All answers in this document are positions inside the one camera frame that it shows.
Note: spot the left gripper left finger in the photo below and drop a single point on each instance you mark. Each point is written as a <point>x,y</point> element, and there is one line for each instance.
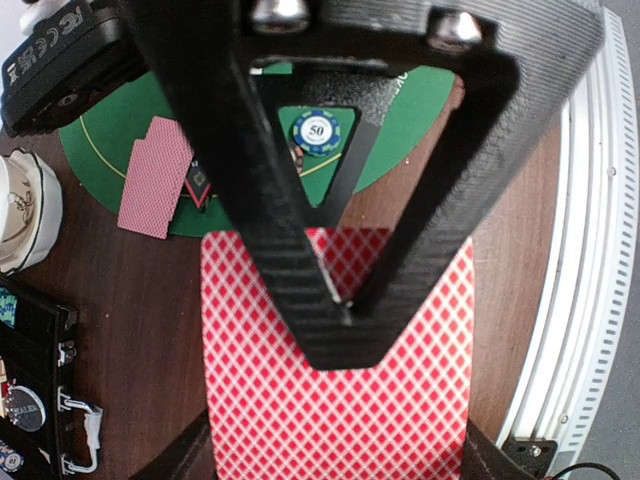
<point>189,456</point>

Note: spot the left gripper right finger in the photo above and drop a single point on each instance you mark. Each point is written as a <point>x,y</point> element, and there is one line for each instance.
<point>500,457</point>

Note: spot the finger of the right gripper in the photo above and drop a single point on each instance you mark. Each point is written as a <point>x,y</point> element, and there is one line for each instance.
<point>518,61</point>
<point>201,52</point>

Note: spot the red playing card deck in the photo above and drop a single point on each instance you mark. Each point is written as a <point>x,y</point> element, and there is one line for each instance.
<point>273,416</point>

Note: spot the card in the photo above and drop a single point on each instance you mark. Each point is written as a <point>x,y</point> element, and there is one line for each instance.
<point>167,139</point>
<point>151,191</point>

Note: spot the red triangular all-in button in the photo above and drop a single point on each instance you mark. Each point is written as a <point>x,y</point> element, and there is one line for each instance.
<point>198,186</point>

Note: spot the brown chip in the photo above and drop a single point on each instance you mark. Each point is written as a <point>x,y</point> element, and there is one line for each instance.
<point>298,156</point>
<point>10,460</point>

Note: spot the black poker chip case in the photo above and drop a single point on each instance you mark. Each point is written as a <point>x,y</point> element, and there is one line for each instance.
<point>40,352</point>

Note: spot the clear round dealer button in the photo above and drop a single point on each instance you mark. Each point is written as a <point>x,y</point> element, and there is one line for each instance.
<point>25,409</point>

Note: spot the brown chip in case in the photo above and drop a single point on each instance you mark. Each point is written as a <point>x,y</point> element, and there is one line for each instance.
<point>10,460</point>

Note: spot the white scalloped ceramic dish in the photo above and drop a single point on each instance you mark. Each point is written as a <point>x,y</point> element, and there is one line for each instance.
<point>31,210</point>

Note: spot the teal chip row in case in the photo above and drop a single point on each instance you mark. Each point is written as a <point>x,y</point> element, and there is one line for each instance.
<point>8,308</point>

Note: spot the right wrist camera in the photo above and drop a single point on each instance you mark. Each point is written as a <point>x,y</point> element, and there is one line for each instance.
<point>70,61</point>

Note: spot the front aluminium rail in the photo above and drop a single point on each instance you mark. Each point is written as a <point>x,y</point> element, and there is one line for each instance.
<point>587,283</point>

